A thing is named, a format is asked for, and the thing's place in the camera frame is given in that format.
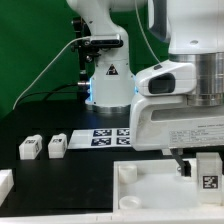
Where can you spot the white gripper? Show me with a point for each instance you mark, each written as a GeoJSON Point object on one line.
{"type": "Point", "coordinates": [167, 122]}

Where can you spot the white square tabletop part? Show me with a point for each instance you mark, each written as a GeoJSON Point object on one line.
{"type": "Point", "coordinates": [158, 185]}

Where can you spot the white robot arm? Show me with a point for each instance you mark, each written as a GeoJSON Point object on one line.
{"type": "Point", "coordinates": [194, 31]}

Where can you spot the white sheet with AprilTags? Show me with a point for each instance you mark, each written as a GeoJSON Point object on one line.
{"type": "Point", "coordinates": [99, 138]}

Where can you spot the grey camera on base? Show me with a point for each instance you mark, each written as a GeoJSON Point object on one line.
{"type": "Point", "coordinates": [106, 41]}

